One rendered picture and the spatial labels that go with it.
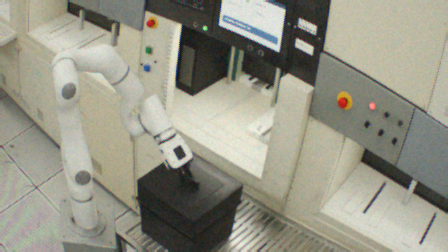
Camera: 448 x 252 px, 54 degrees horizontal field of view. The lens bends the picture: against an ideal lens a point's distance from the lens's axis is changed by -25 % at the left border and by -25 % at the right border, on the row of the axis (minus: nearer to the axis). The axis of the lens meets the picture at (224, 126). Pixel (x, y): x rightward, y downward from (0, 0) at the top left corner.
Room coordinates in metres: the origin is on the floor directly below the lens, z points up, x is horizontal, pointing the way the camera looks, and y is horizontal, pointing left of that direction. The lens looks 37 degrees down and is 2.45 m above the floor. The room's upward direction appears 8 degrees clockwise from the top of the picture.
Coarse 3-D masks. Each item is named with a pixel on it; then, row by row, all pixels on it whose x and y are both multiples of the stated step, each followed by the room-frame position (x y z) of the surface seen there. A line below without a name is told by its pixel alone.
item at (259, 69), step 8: (248, 56) 2.46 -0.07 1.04; (248, 64) 2.45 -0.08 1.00; (256, 64) 2.43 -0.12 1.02; (264, 64) 2.40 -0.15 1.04; (248, 72) 2.45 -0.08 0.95; (256, 72) 2.43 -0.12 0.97; (264, 72) 2.40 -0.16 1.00; (272, 72) 2.38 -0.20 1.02; (264, 80) 2.40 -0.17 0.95; (272, 80) 2.37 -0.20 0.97
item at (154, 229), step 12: (144, 216) 1.43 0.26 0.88; (156, 216) 1.39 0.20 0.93; (228, 216) 1.47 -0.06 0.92; (144, 228) 1.43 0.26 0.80; (156, 228) 1.39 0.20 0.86; (168, 228) 1.35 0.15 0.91; (216, 228) 1.41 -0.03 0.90; (228, 228) 1.48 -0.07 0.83; (156, 240) 1.39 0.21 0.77; (168, 240) 1.35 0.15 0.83; (180, 240) 1.32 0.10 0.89; (192, 240) 1.30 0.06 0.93; (204, 240) 1.35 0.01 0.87; (216, 240) 1.42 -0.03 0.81
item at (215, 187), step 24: (192, 168) 1.56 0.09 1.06; (216, 168) 1.58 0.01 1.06; (144, 192) 1.42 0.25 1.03; (168, 192) 1.41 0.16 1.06; (192, 192) 1.43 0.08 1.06; (216, 192) 1.45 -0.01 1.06; (240, 192) 1.50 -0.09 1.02; (168, 216) 1.35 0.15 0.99; (192, 216) 1.31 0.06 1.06; (216, 216) 1.39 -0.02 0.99
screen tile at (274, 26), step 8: (256, 8) 1.85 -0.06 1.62; (264, 8) 1.83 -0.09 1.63; (272, 8) 1.81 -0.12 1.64; (256, 16) 1.84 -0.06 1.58; (272, 16) 1.81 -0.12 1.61; (280, 16) 1.79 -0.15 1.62; (256, 24) 1.84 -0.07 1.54; (264, 24) 1.82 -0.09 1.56; (272, 24) 1.80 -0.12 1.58; (280, 24) 1.79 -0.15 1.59
